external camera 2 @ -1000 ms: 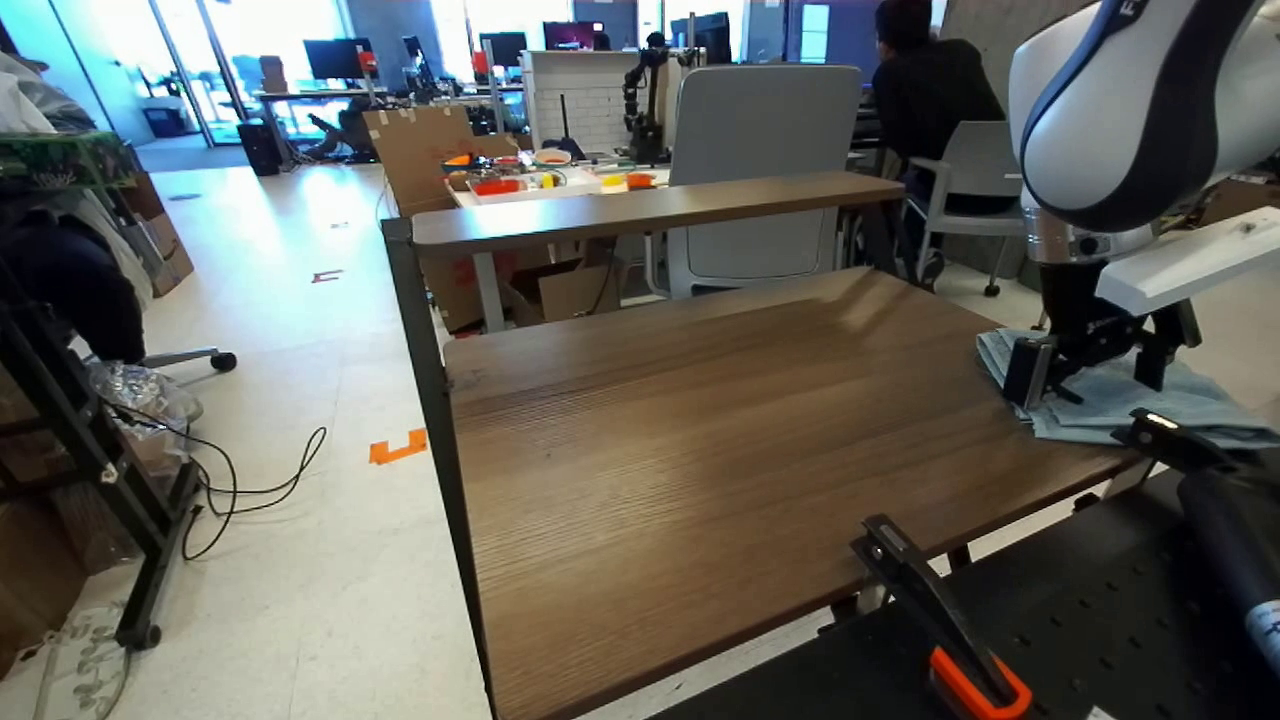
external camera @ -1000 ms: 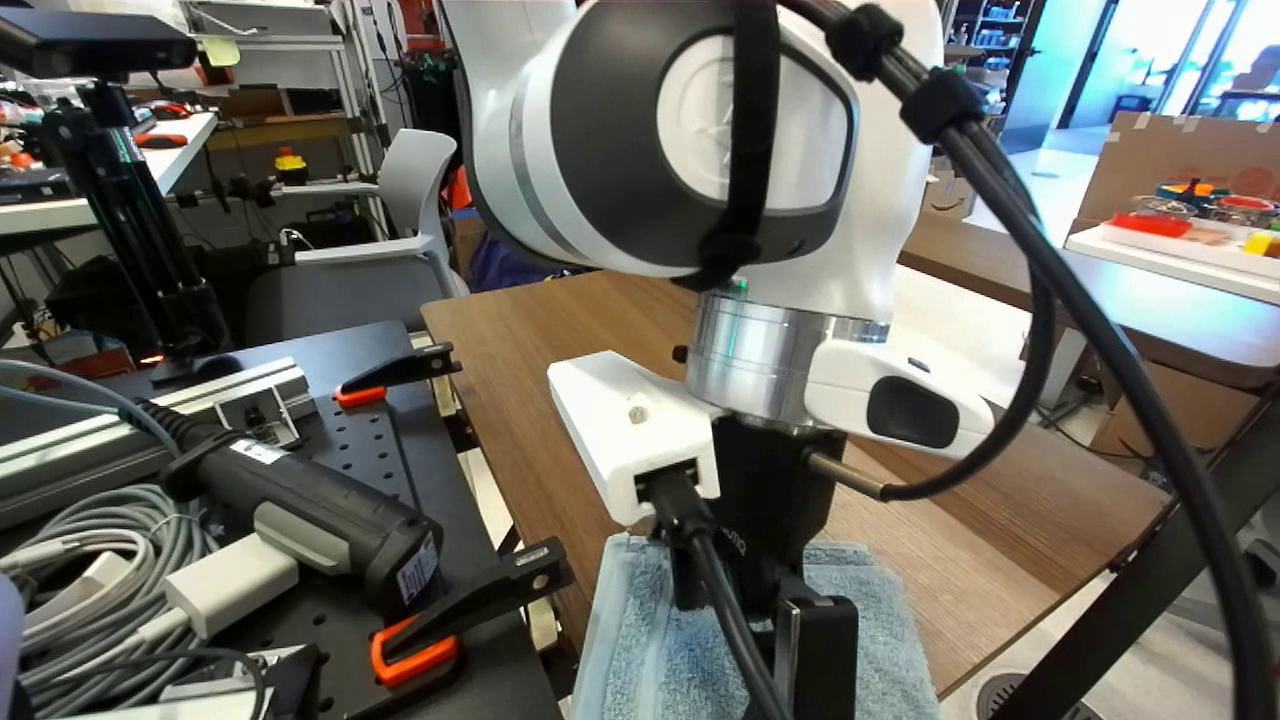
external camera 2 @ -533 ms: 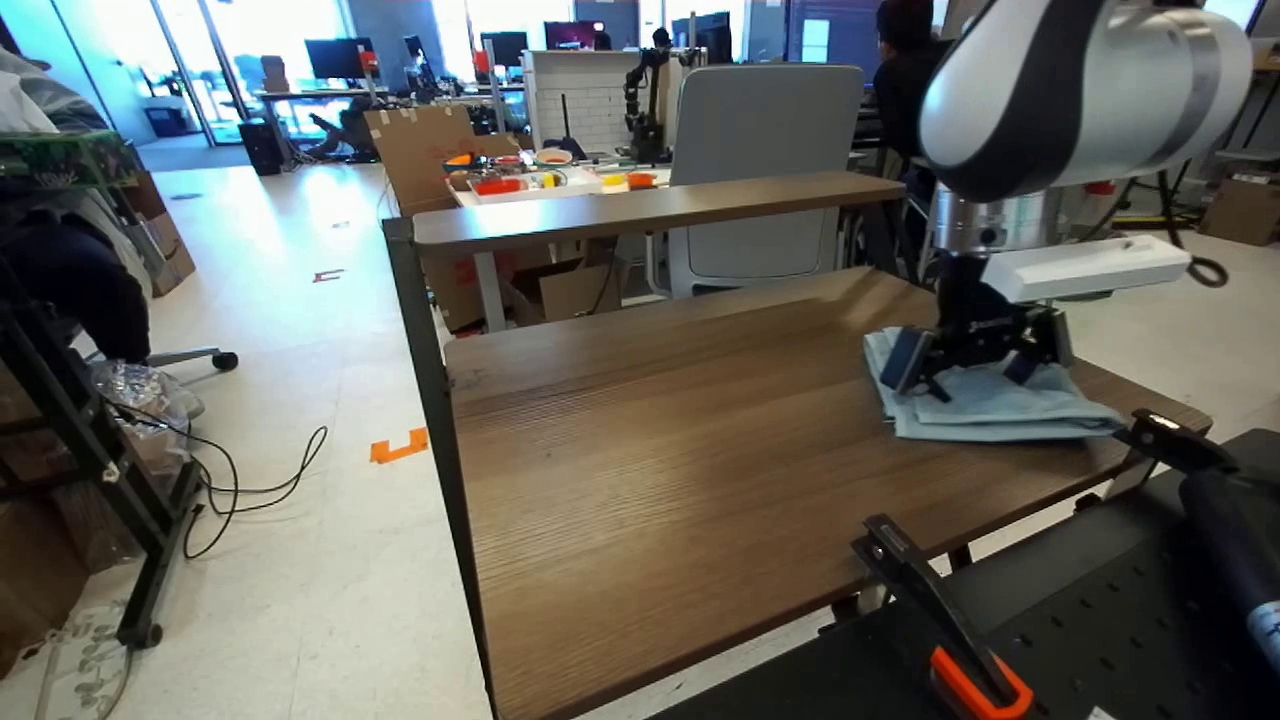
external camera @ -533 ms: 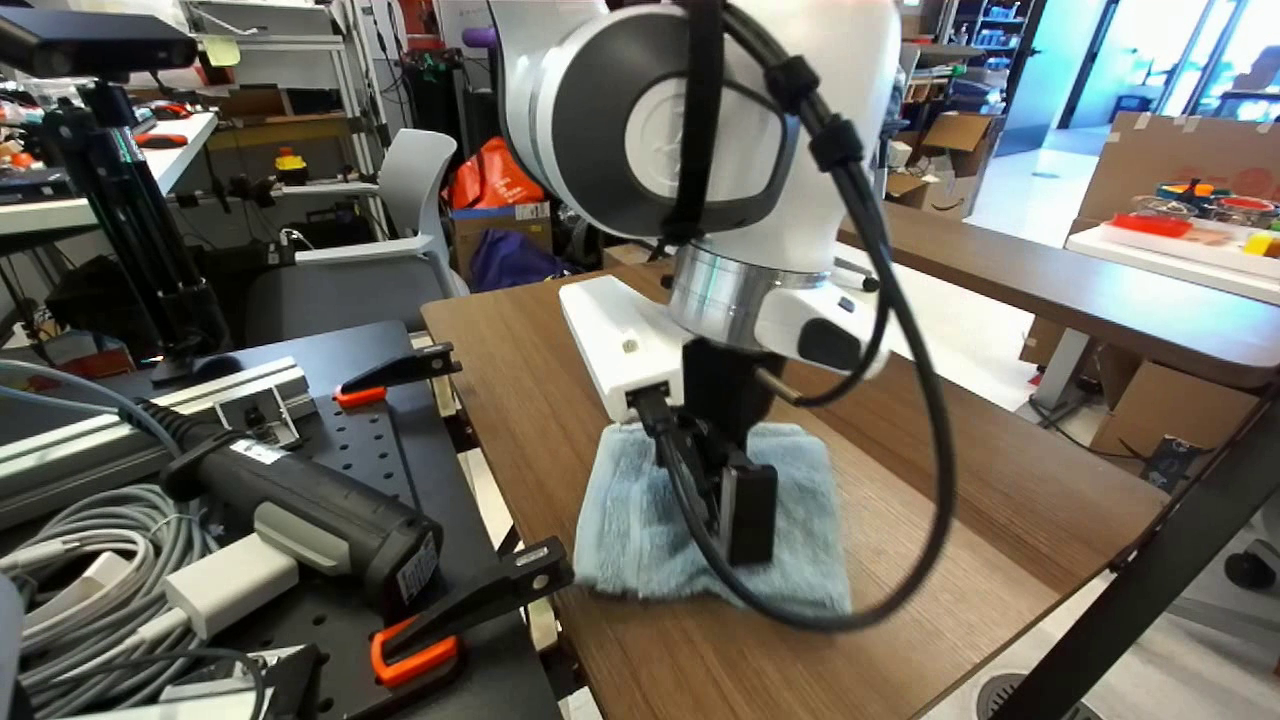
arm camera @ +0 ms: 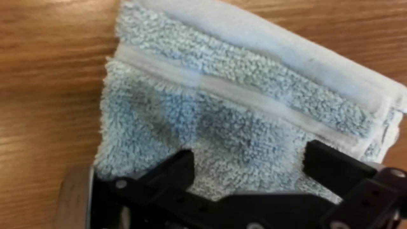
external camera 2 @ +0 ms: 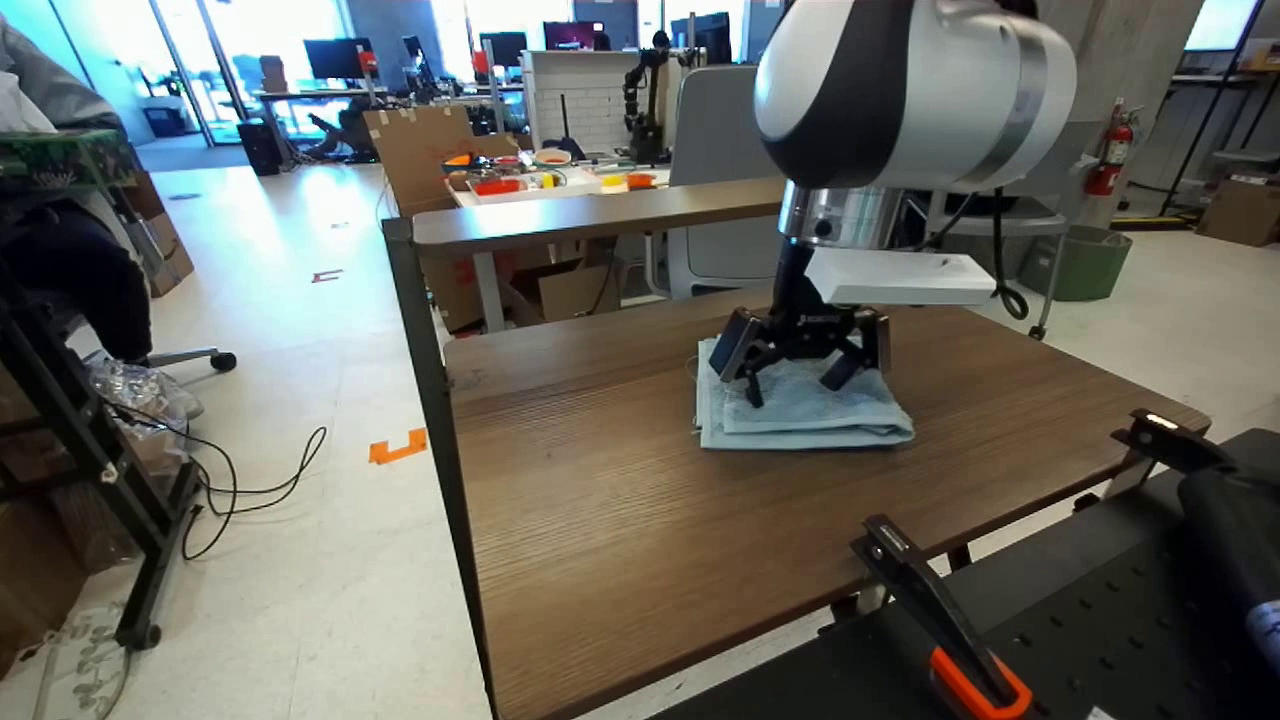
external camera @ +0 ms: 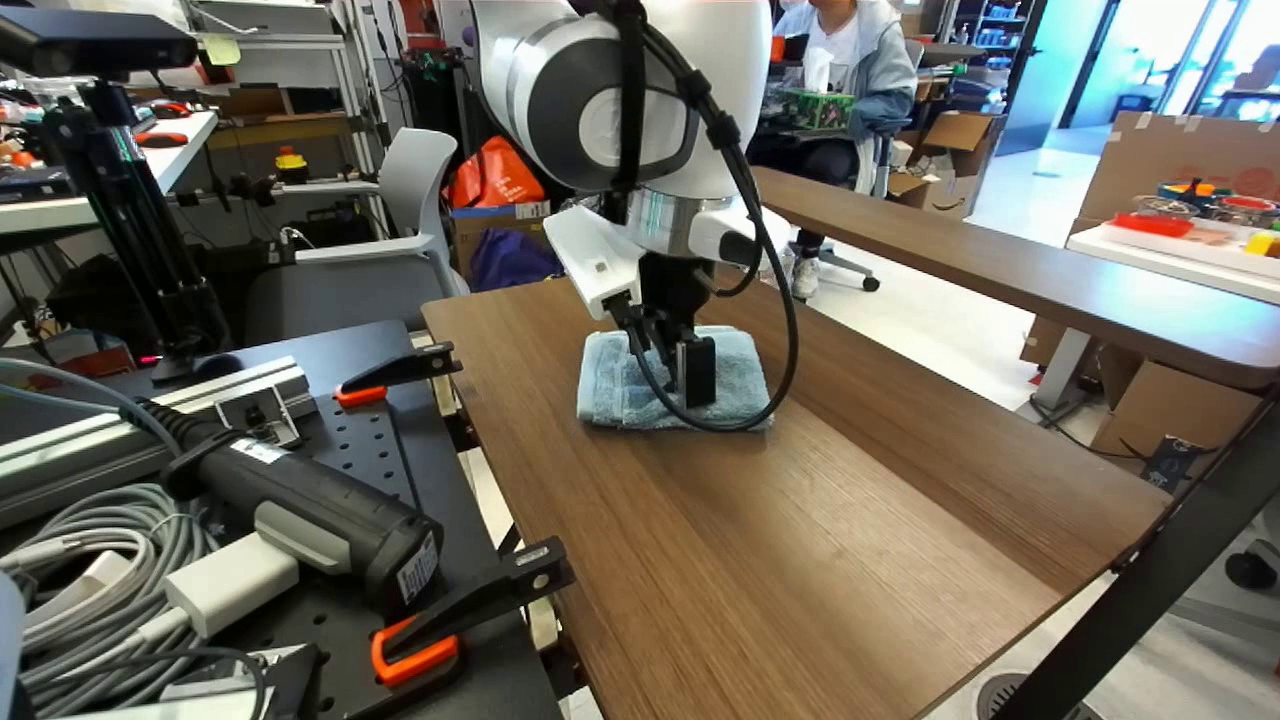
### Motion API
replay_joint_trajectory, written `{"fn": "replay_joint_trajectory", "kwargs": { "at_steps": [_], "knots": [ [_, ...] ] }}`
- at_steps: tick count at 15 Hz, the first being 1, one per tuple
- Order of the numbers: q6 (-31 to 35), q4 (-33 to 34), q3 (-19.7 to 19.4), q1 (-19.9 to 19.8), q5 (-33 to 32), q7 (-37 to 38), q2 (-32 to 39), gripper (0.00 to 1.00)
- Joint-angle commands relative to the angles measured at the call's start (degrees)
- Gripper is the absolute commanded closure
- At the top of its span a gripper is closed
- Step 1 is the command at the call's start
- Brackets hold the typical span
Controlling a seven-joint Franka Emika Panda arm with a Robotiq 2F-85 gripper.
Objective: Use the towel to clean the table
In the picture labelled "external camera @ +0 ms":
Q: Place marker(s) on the dark blue bag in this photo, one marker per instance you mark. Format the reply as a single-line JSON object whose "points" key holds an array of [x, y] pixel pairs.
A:
{"points": [[515, 263]]}

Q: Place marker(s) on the long wooden side table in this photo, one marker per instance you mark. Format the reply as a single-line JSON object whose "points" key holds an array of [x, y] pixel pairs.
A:
{"points": [[1065, 283]]}

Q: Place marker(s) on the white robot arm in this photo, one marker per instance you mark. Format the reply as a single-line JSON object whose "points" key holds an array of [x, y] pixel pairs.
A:
{"points": [[535, 73]]}

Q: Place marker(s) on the grey office chair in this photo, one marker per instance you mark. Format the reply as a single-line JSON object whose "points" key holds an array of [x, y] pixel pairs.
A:
{"points": [[412, 182]]}

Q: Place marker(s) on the large cardboard box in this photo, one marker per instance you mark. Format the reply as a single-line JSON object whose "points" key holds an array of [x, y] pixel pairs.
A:
{"points": [[1132, 161]]}

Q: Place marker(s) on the black stand pole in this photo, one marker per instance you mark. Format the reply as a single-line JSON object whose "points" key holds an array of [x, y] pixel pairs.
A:
{"points": [[1163, 561]]}

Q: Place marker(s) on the open cardboard box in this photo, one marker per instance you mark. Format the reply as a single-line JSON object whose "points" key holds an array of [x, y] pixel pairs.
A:
{"points": [[954, 145]]}

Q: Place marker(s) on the white work desk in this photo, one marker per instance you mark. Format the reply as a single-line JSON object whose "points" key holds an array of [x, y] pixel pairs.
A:
{"points": [[175, 154]]}

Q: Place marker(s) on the black handheld power tool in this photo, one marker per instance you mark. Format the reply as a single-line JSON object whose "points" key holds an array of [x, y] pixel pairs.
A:
{"points": [[321, 514]]}

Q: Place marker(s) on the person in grey hoodie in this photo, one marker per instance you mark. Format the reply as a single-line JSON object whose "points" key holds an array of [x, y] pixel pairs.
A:
{"points": [[873, 61]]}

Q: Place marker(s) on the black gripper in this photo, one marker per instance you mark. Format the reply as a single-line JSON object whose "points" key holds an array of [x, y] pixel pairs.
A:
{"points": [[679, 299]]}

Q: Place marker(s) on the small cardboard box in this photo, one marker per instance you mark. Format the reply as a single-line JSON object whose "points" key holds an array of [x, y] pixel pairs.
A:
{"points": [[1180, 406]]}

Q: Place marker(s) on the black camera tripod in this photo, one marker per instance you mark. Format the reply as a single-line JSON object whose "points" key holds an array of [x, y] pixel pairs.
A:
{"points": [[125, 214]]}

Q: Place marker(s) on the white tray with toys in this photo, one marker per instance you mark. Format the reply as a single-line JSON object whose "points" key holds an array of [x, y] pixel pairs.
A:
{"points": [[1186, 243]]}

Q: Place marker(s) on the green black held box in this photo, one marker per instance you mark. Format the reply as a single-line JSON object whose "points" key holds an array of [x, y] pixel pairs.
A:
{"points": [[806, 116]]}

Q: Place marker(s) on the aluminium extrusion rail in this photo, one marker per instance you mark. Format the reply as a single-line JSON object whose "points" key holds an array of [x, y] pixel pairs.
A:
{"points": [[83, 445]]}

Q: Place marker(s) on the black orange bar clamp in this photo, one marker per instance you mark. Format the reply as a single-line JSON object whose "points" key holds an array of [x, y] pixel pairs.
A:
{"points": [[462, 622], [400, 375]]}

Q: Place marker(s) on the light blue towel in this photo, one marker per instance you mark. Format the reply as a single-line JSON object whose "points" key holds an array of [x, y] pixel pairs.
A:
{"points": [[604, 389]]}

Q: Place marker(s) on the yellow black small object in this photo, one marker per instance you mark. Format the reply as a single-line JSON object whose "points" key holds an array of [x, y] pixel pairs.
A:
{"points": [[288, 167]]}

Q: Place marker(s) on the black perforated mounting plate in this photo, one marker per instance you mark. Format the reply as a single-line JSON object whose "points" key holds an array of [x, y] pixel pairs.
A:
{"points": [[380, 455]]}

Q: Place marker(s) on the orange bag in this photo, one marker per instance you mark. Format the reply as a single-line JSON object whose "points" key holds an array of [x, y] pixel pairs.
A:
{"points": [[498, 178]]}

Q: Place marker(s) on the black camera on tripod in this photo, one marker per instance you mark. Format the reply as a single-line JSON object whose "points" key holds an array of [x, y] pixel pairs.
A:
{"points": [[93, 43]]}

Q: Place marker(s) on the black office chair base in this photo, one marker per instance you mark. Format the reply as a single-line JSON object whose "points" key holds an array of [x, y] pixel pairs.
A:
{"points": [[833, 265]]}

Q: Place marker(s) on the white power adapter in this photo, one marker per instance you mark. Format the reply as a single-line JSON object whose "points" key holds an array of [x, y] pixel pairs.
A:
{"points": [[234, 585]]}

